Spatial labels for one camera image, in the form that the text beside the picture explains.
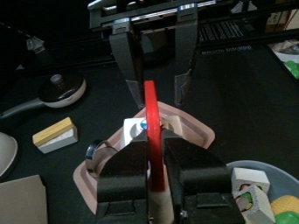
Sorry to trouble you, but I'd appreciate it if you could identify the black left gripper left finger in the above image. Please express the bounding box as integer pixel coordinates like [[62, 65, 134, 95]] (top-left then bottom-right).
[[97, 129, 151, 224]]

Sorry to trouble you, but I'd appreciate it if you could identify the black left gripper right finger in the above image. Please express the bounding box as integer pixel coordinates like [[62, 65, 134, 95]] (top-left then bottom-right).
[[162, 128, 247, 224]]

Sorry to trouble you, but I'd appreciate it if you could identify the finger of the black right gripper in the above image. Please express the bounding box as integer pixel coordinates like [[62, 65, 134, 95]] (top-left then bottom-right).
[[109, 18, 146, 109], [173, 3, 202, 108]]

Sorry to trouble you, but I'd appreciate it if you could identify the small metal cup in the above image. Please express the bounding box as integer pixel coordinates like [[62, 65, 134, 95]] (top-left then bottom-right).
[[85, 139, 118, 176]]

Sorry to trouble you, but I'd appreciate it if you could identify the white sushi block toy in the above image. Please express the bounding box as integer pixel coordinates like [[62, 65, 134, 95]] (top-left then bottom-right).
[[231, 167, 271, 193]]

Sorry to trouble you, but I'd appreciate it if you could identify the pink plastic tray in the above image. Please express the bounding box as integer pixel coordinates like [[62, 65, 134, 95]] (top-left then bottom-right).
[[73, 101, 217, 215]]

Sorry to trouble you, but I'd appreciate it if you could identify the grey sushi roll toy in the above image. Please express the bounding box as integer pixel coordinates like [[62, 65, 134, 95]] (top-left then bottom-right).
[[233, 184, 277, 224]]

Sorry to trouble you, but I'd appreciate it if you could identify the beige toy piece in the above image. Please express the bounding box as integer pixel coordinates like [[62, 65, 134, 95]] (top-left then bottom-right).
[[166, 115, 185, 136]]

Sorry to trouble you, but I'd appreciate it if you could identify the blue plastic bowl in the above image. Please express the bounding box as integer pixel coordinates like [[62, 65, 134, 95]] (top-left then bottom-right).
[[226, 159, 299, 224]]

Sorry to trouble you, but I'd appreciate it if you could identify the cream toy pan dark lid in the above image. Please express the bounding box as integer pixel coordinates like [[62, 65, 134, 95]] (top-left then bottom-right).
[[0, 71, 89, 119]]

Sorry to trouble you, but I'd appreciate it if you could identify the yellow white block toy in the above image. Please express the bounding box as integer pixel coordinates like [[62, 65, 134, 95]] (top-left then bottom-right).
[[33, 116, 81, 155]]

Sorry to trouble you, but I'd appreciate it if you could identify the grey clip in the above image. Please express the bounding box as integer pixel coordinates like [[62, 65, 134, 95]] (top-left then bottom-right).
[[26, 36, 47, 55]]

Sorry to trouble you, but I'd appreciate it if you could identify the yellow toy corn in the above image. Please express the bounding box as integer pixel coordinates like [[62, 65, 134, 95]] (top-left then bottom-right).
[[270, 194, 299, 217]]

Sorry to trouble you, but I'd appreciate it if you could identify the cardboard box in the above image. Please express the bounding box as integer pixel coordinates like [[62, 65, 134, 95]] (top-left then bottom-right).
[[266, 8, 299, 33]]

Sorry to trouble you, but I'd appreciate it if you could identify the green toy vegetable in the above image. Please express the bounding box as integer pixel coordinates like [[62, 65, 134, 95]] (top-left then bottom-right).
[[274, 211, 299, 224]]

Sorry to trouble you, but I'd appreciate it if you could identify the beige flat board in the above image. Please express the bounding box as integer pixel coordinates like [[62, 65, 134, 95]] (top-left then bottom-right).
[[0, 174, 50, 224]]

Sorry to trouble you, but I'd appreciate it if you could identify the green plastic item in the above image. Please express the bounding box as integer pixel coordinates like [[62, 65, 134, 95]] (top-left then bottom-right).
[[285, 59, 299, 80]]

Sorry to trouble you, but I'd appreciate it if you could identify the white round dish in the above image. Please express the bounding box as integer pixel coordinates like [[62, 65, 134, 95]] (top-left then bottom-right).
[[0, 131, 20, 182]]

